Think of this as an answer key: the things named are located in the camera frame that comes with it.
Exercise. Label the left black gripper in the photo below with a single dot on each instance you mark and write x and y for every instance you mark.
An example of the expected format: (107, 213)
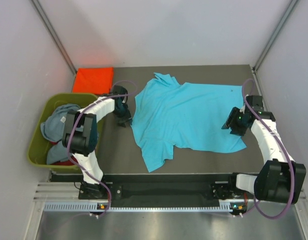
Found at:
(126, 117)

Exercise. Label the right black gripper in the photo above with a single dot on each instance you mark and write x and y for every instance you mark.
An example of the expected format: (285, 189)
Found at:
(231, 123)

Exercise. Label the cyan t shirt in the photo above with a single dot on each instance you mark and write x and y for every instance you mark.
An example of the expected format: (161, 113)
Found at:
(189, 116)

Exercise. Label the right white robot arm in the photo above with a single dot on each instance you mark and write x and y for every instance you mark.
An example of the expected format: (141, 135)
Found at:
(281, 178)

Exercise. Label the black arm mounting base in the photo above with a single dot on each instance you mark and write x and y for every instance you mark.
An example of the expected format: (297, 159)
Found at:
(173, 190)

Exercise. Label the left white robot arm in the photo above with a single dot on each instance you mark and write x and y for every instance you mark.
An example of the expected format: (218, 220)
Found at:
(80, 135)

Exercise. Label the folded orange t shirt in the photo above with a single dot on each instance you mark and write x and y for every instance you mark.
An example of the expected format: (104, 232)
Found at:
(93, 80)

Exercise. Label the grey blue t shirt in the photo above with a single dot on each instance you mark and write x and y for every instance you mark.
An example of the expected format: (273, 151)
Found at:
(52, 129)
(57, 153)

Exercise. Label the red t shirt in bin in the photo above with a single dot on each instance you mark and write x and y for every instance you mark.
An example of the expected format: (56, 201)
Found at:
(66, 163)

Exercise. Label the olive green plastic bin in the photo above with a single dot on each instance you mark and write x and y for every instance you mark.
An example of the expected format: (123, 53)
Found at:
(39, 146)

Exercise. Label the aluminium frame rail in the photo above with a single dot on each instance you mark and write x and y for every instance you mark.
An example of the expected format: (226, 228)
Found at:
(267, 110)

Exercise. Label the slotted white cable duct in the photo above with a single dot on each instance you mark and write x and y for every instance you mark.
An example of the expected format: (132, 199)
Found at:
(97, 207)

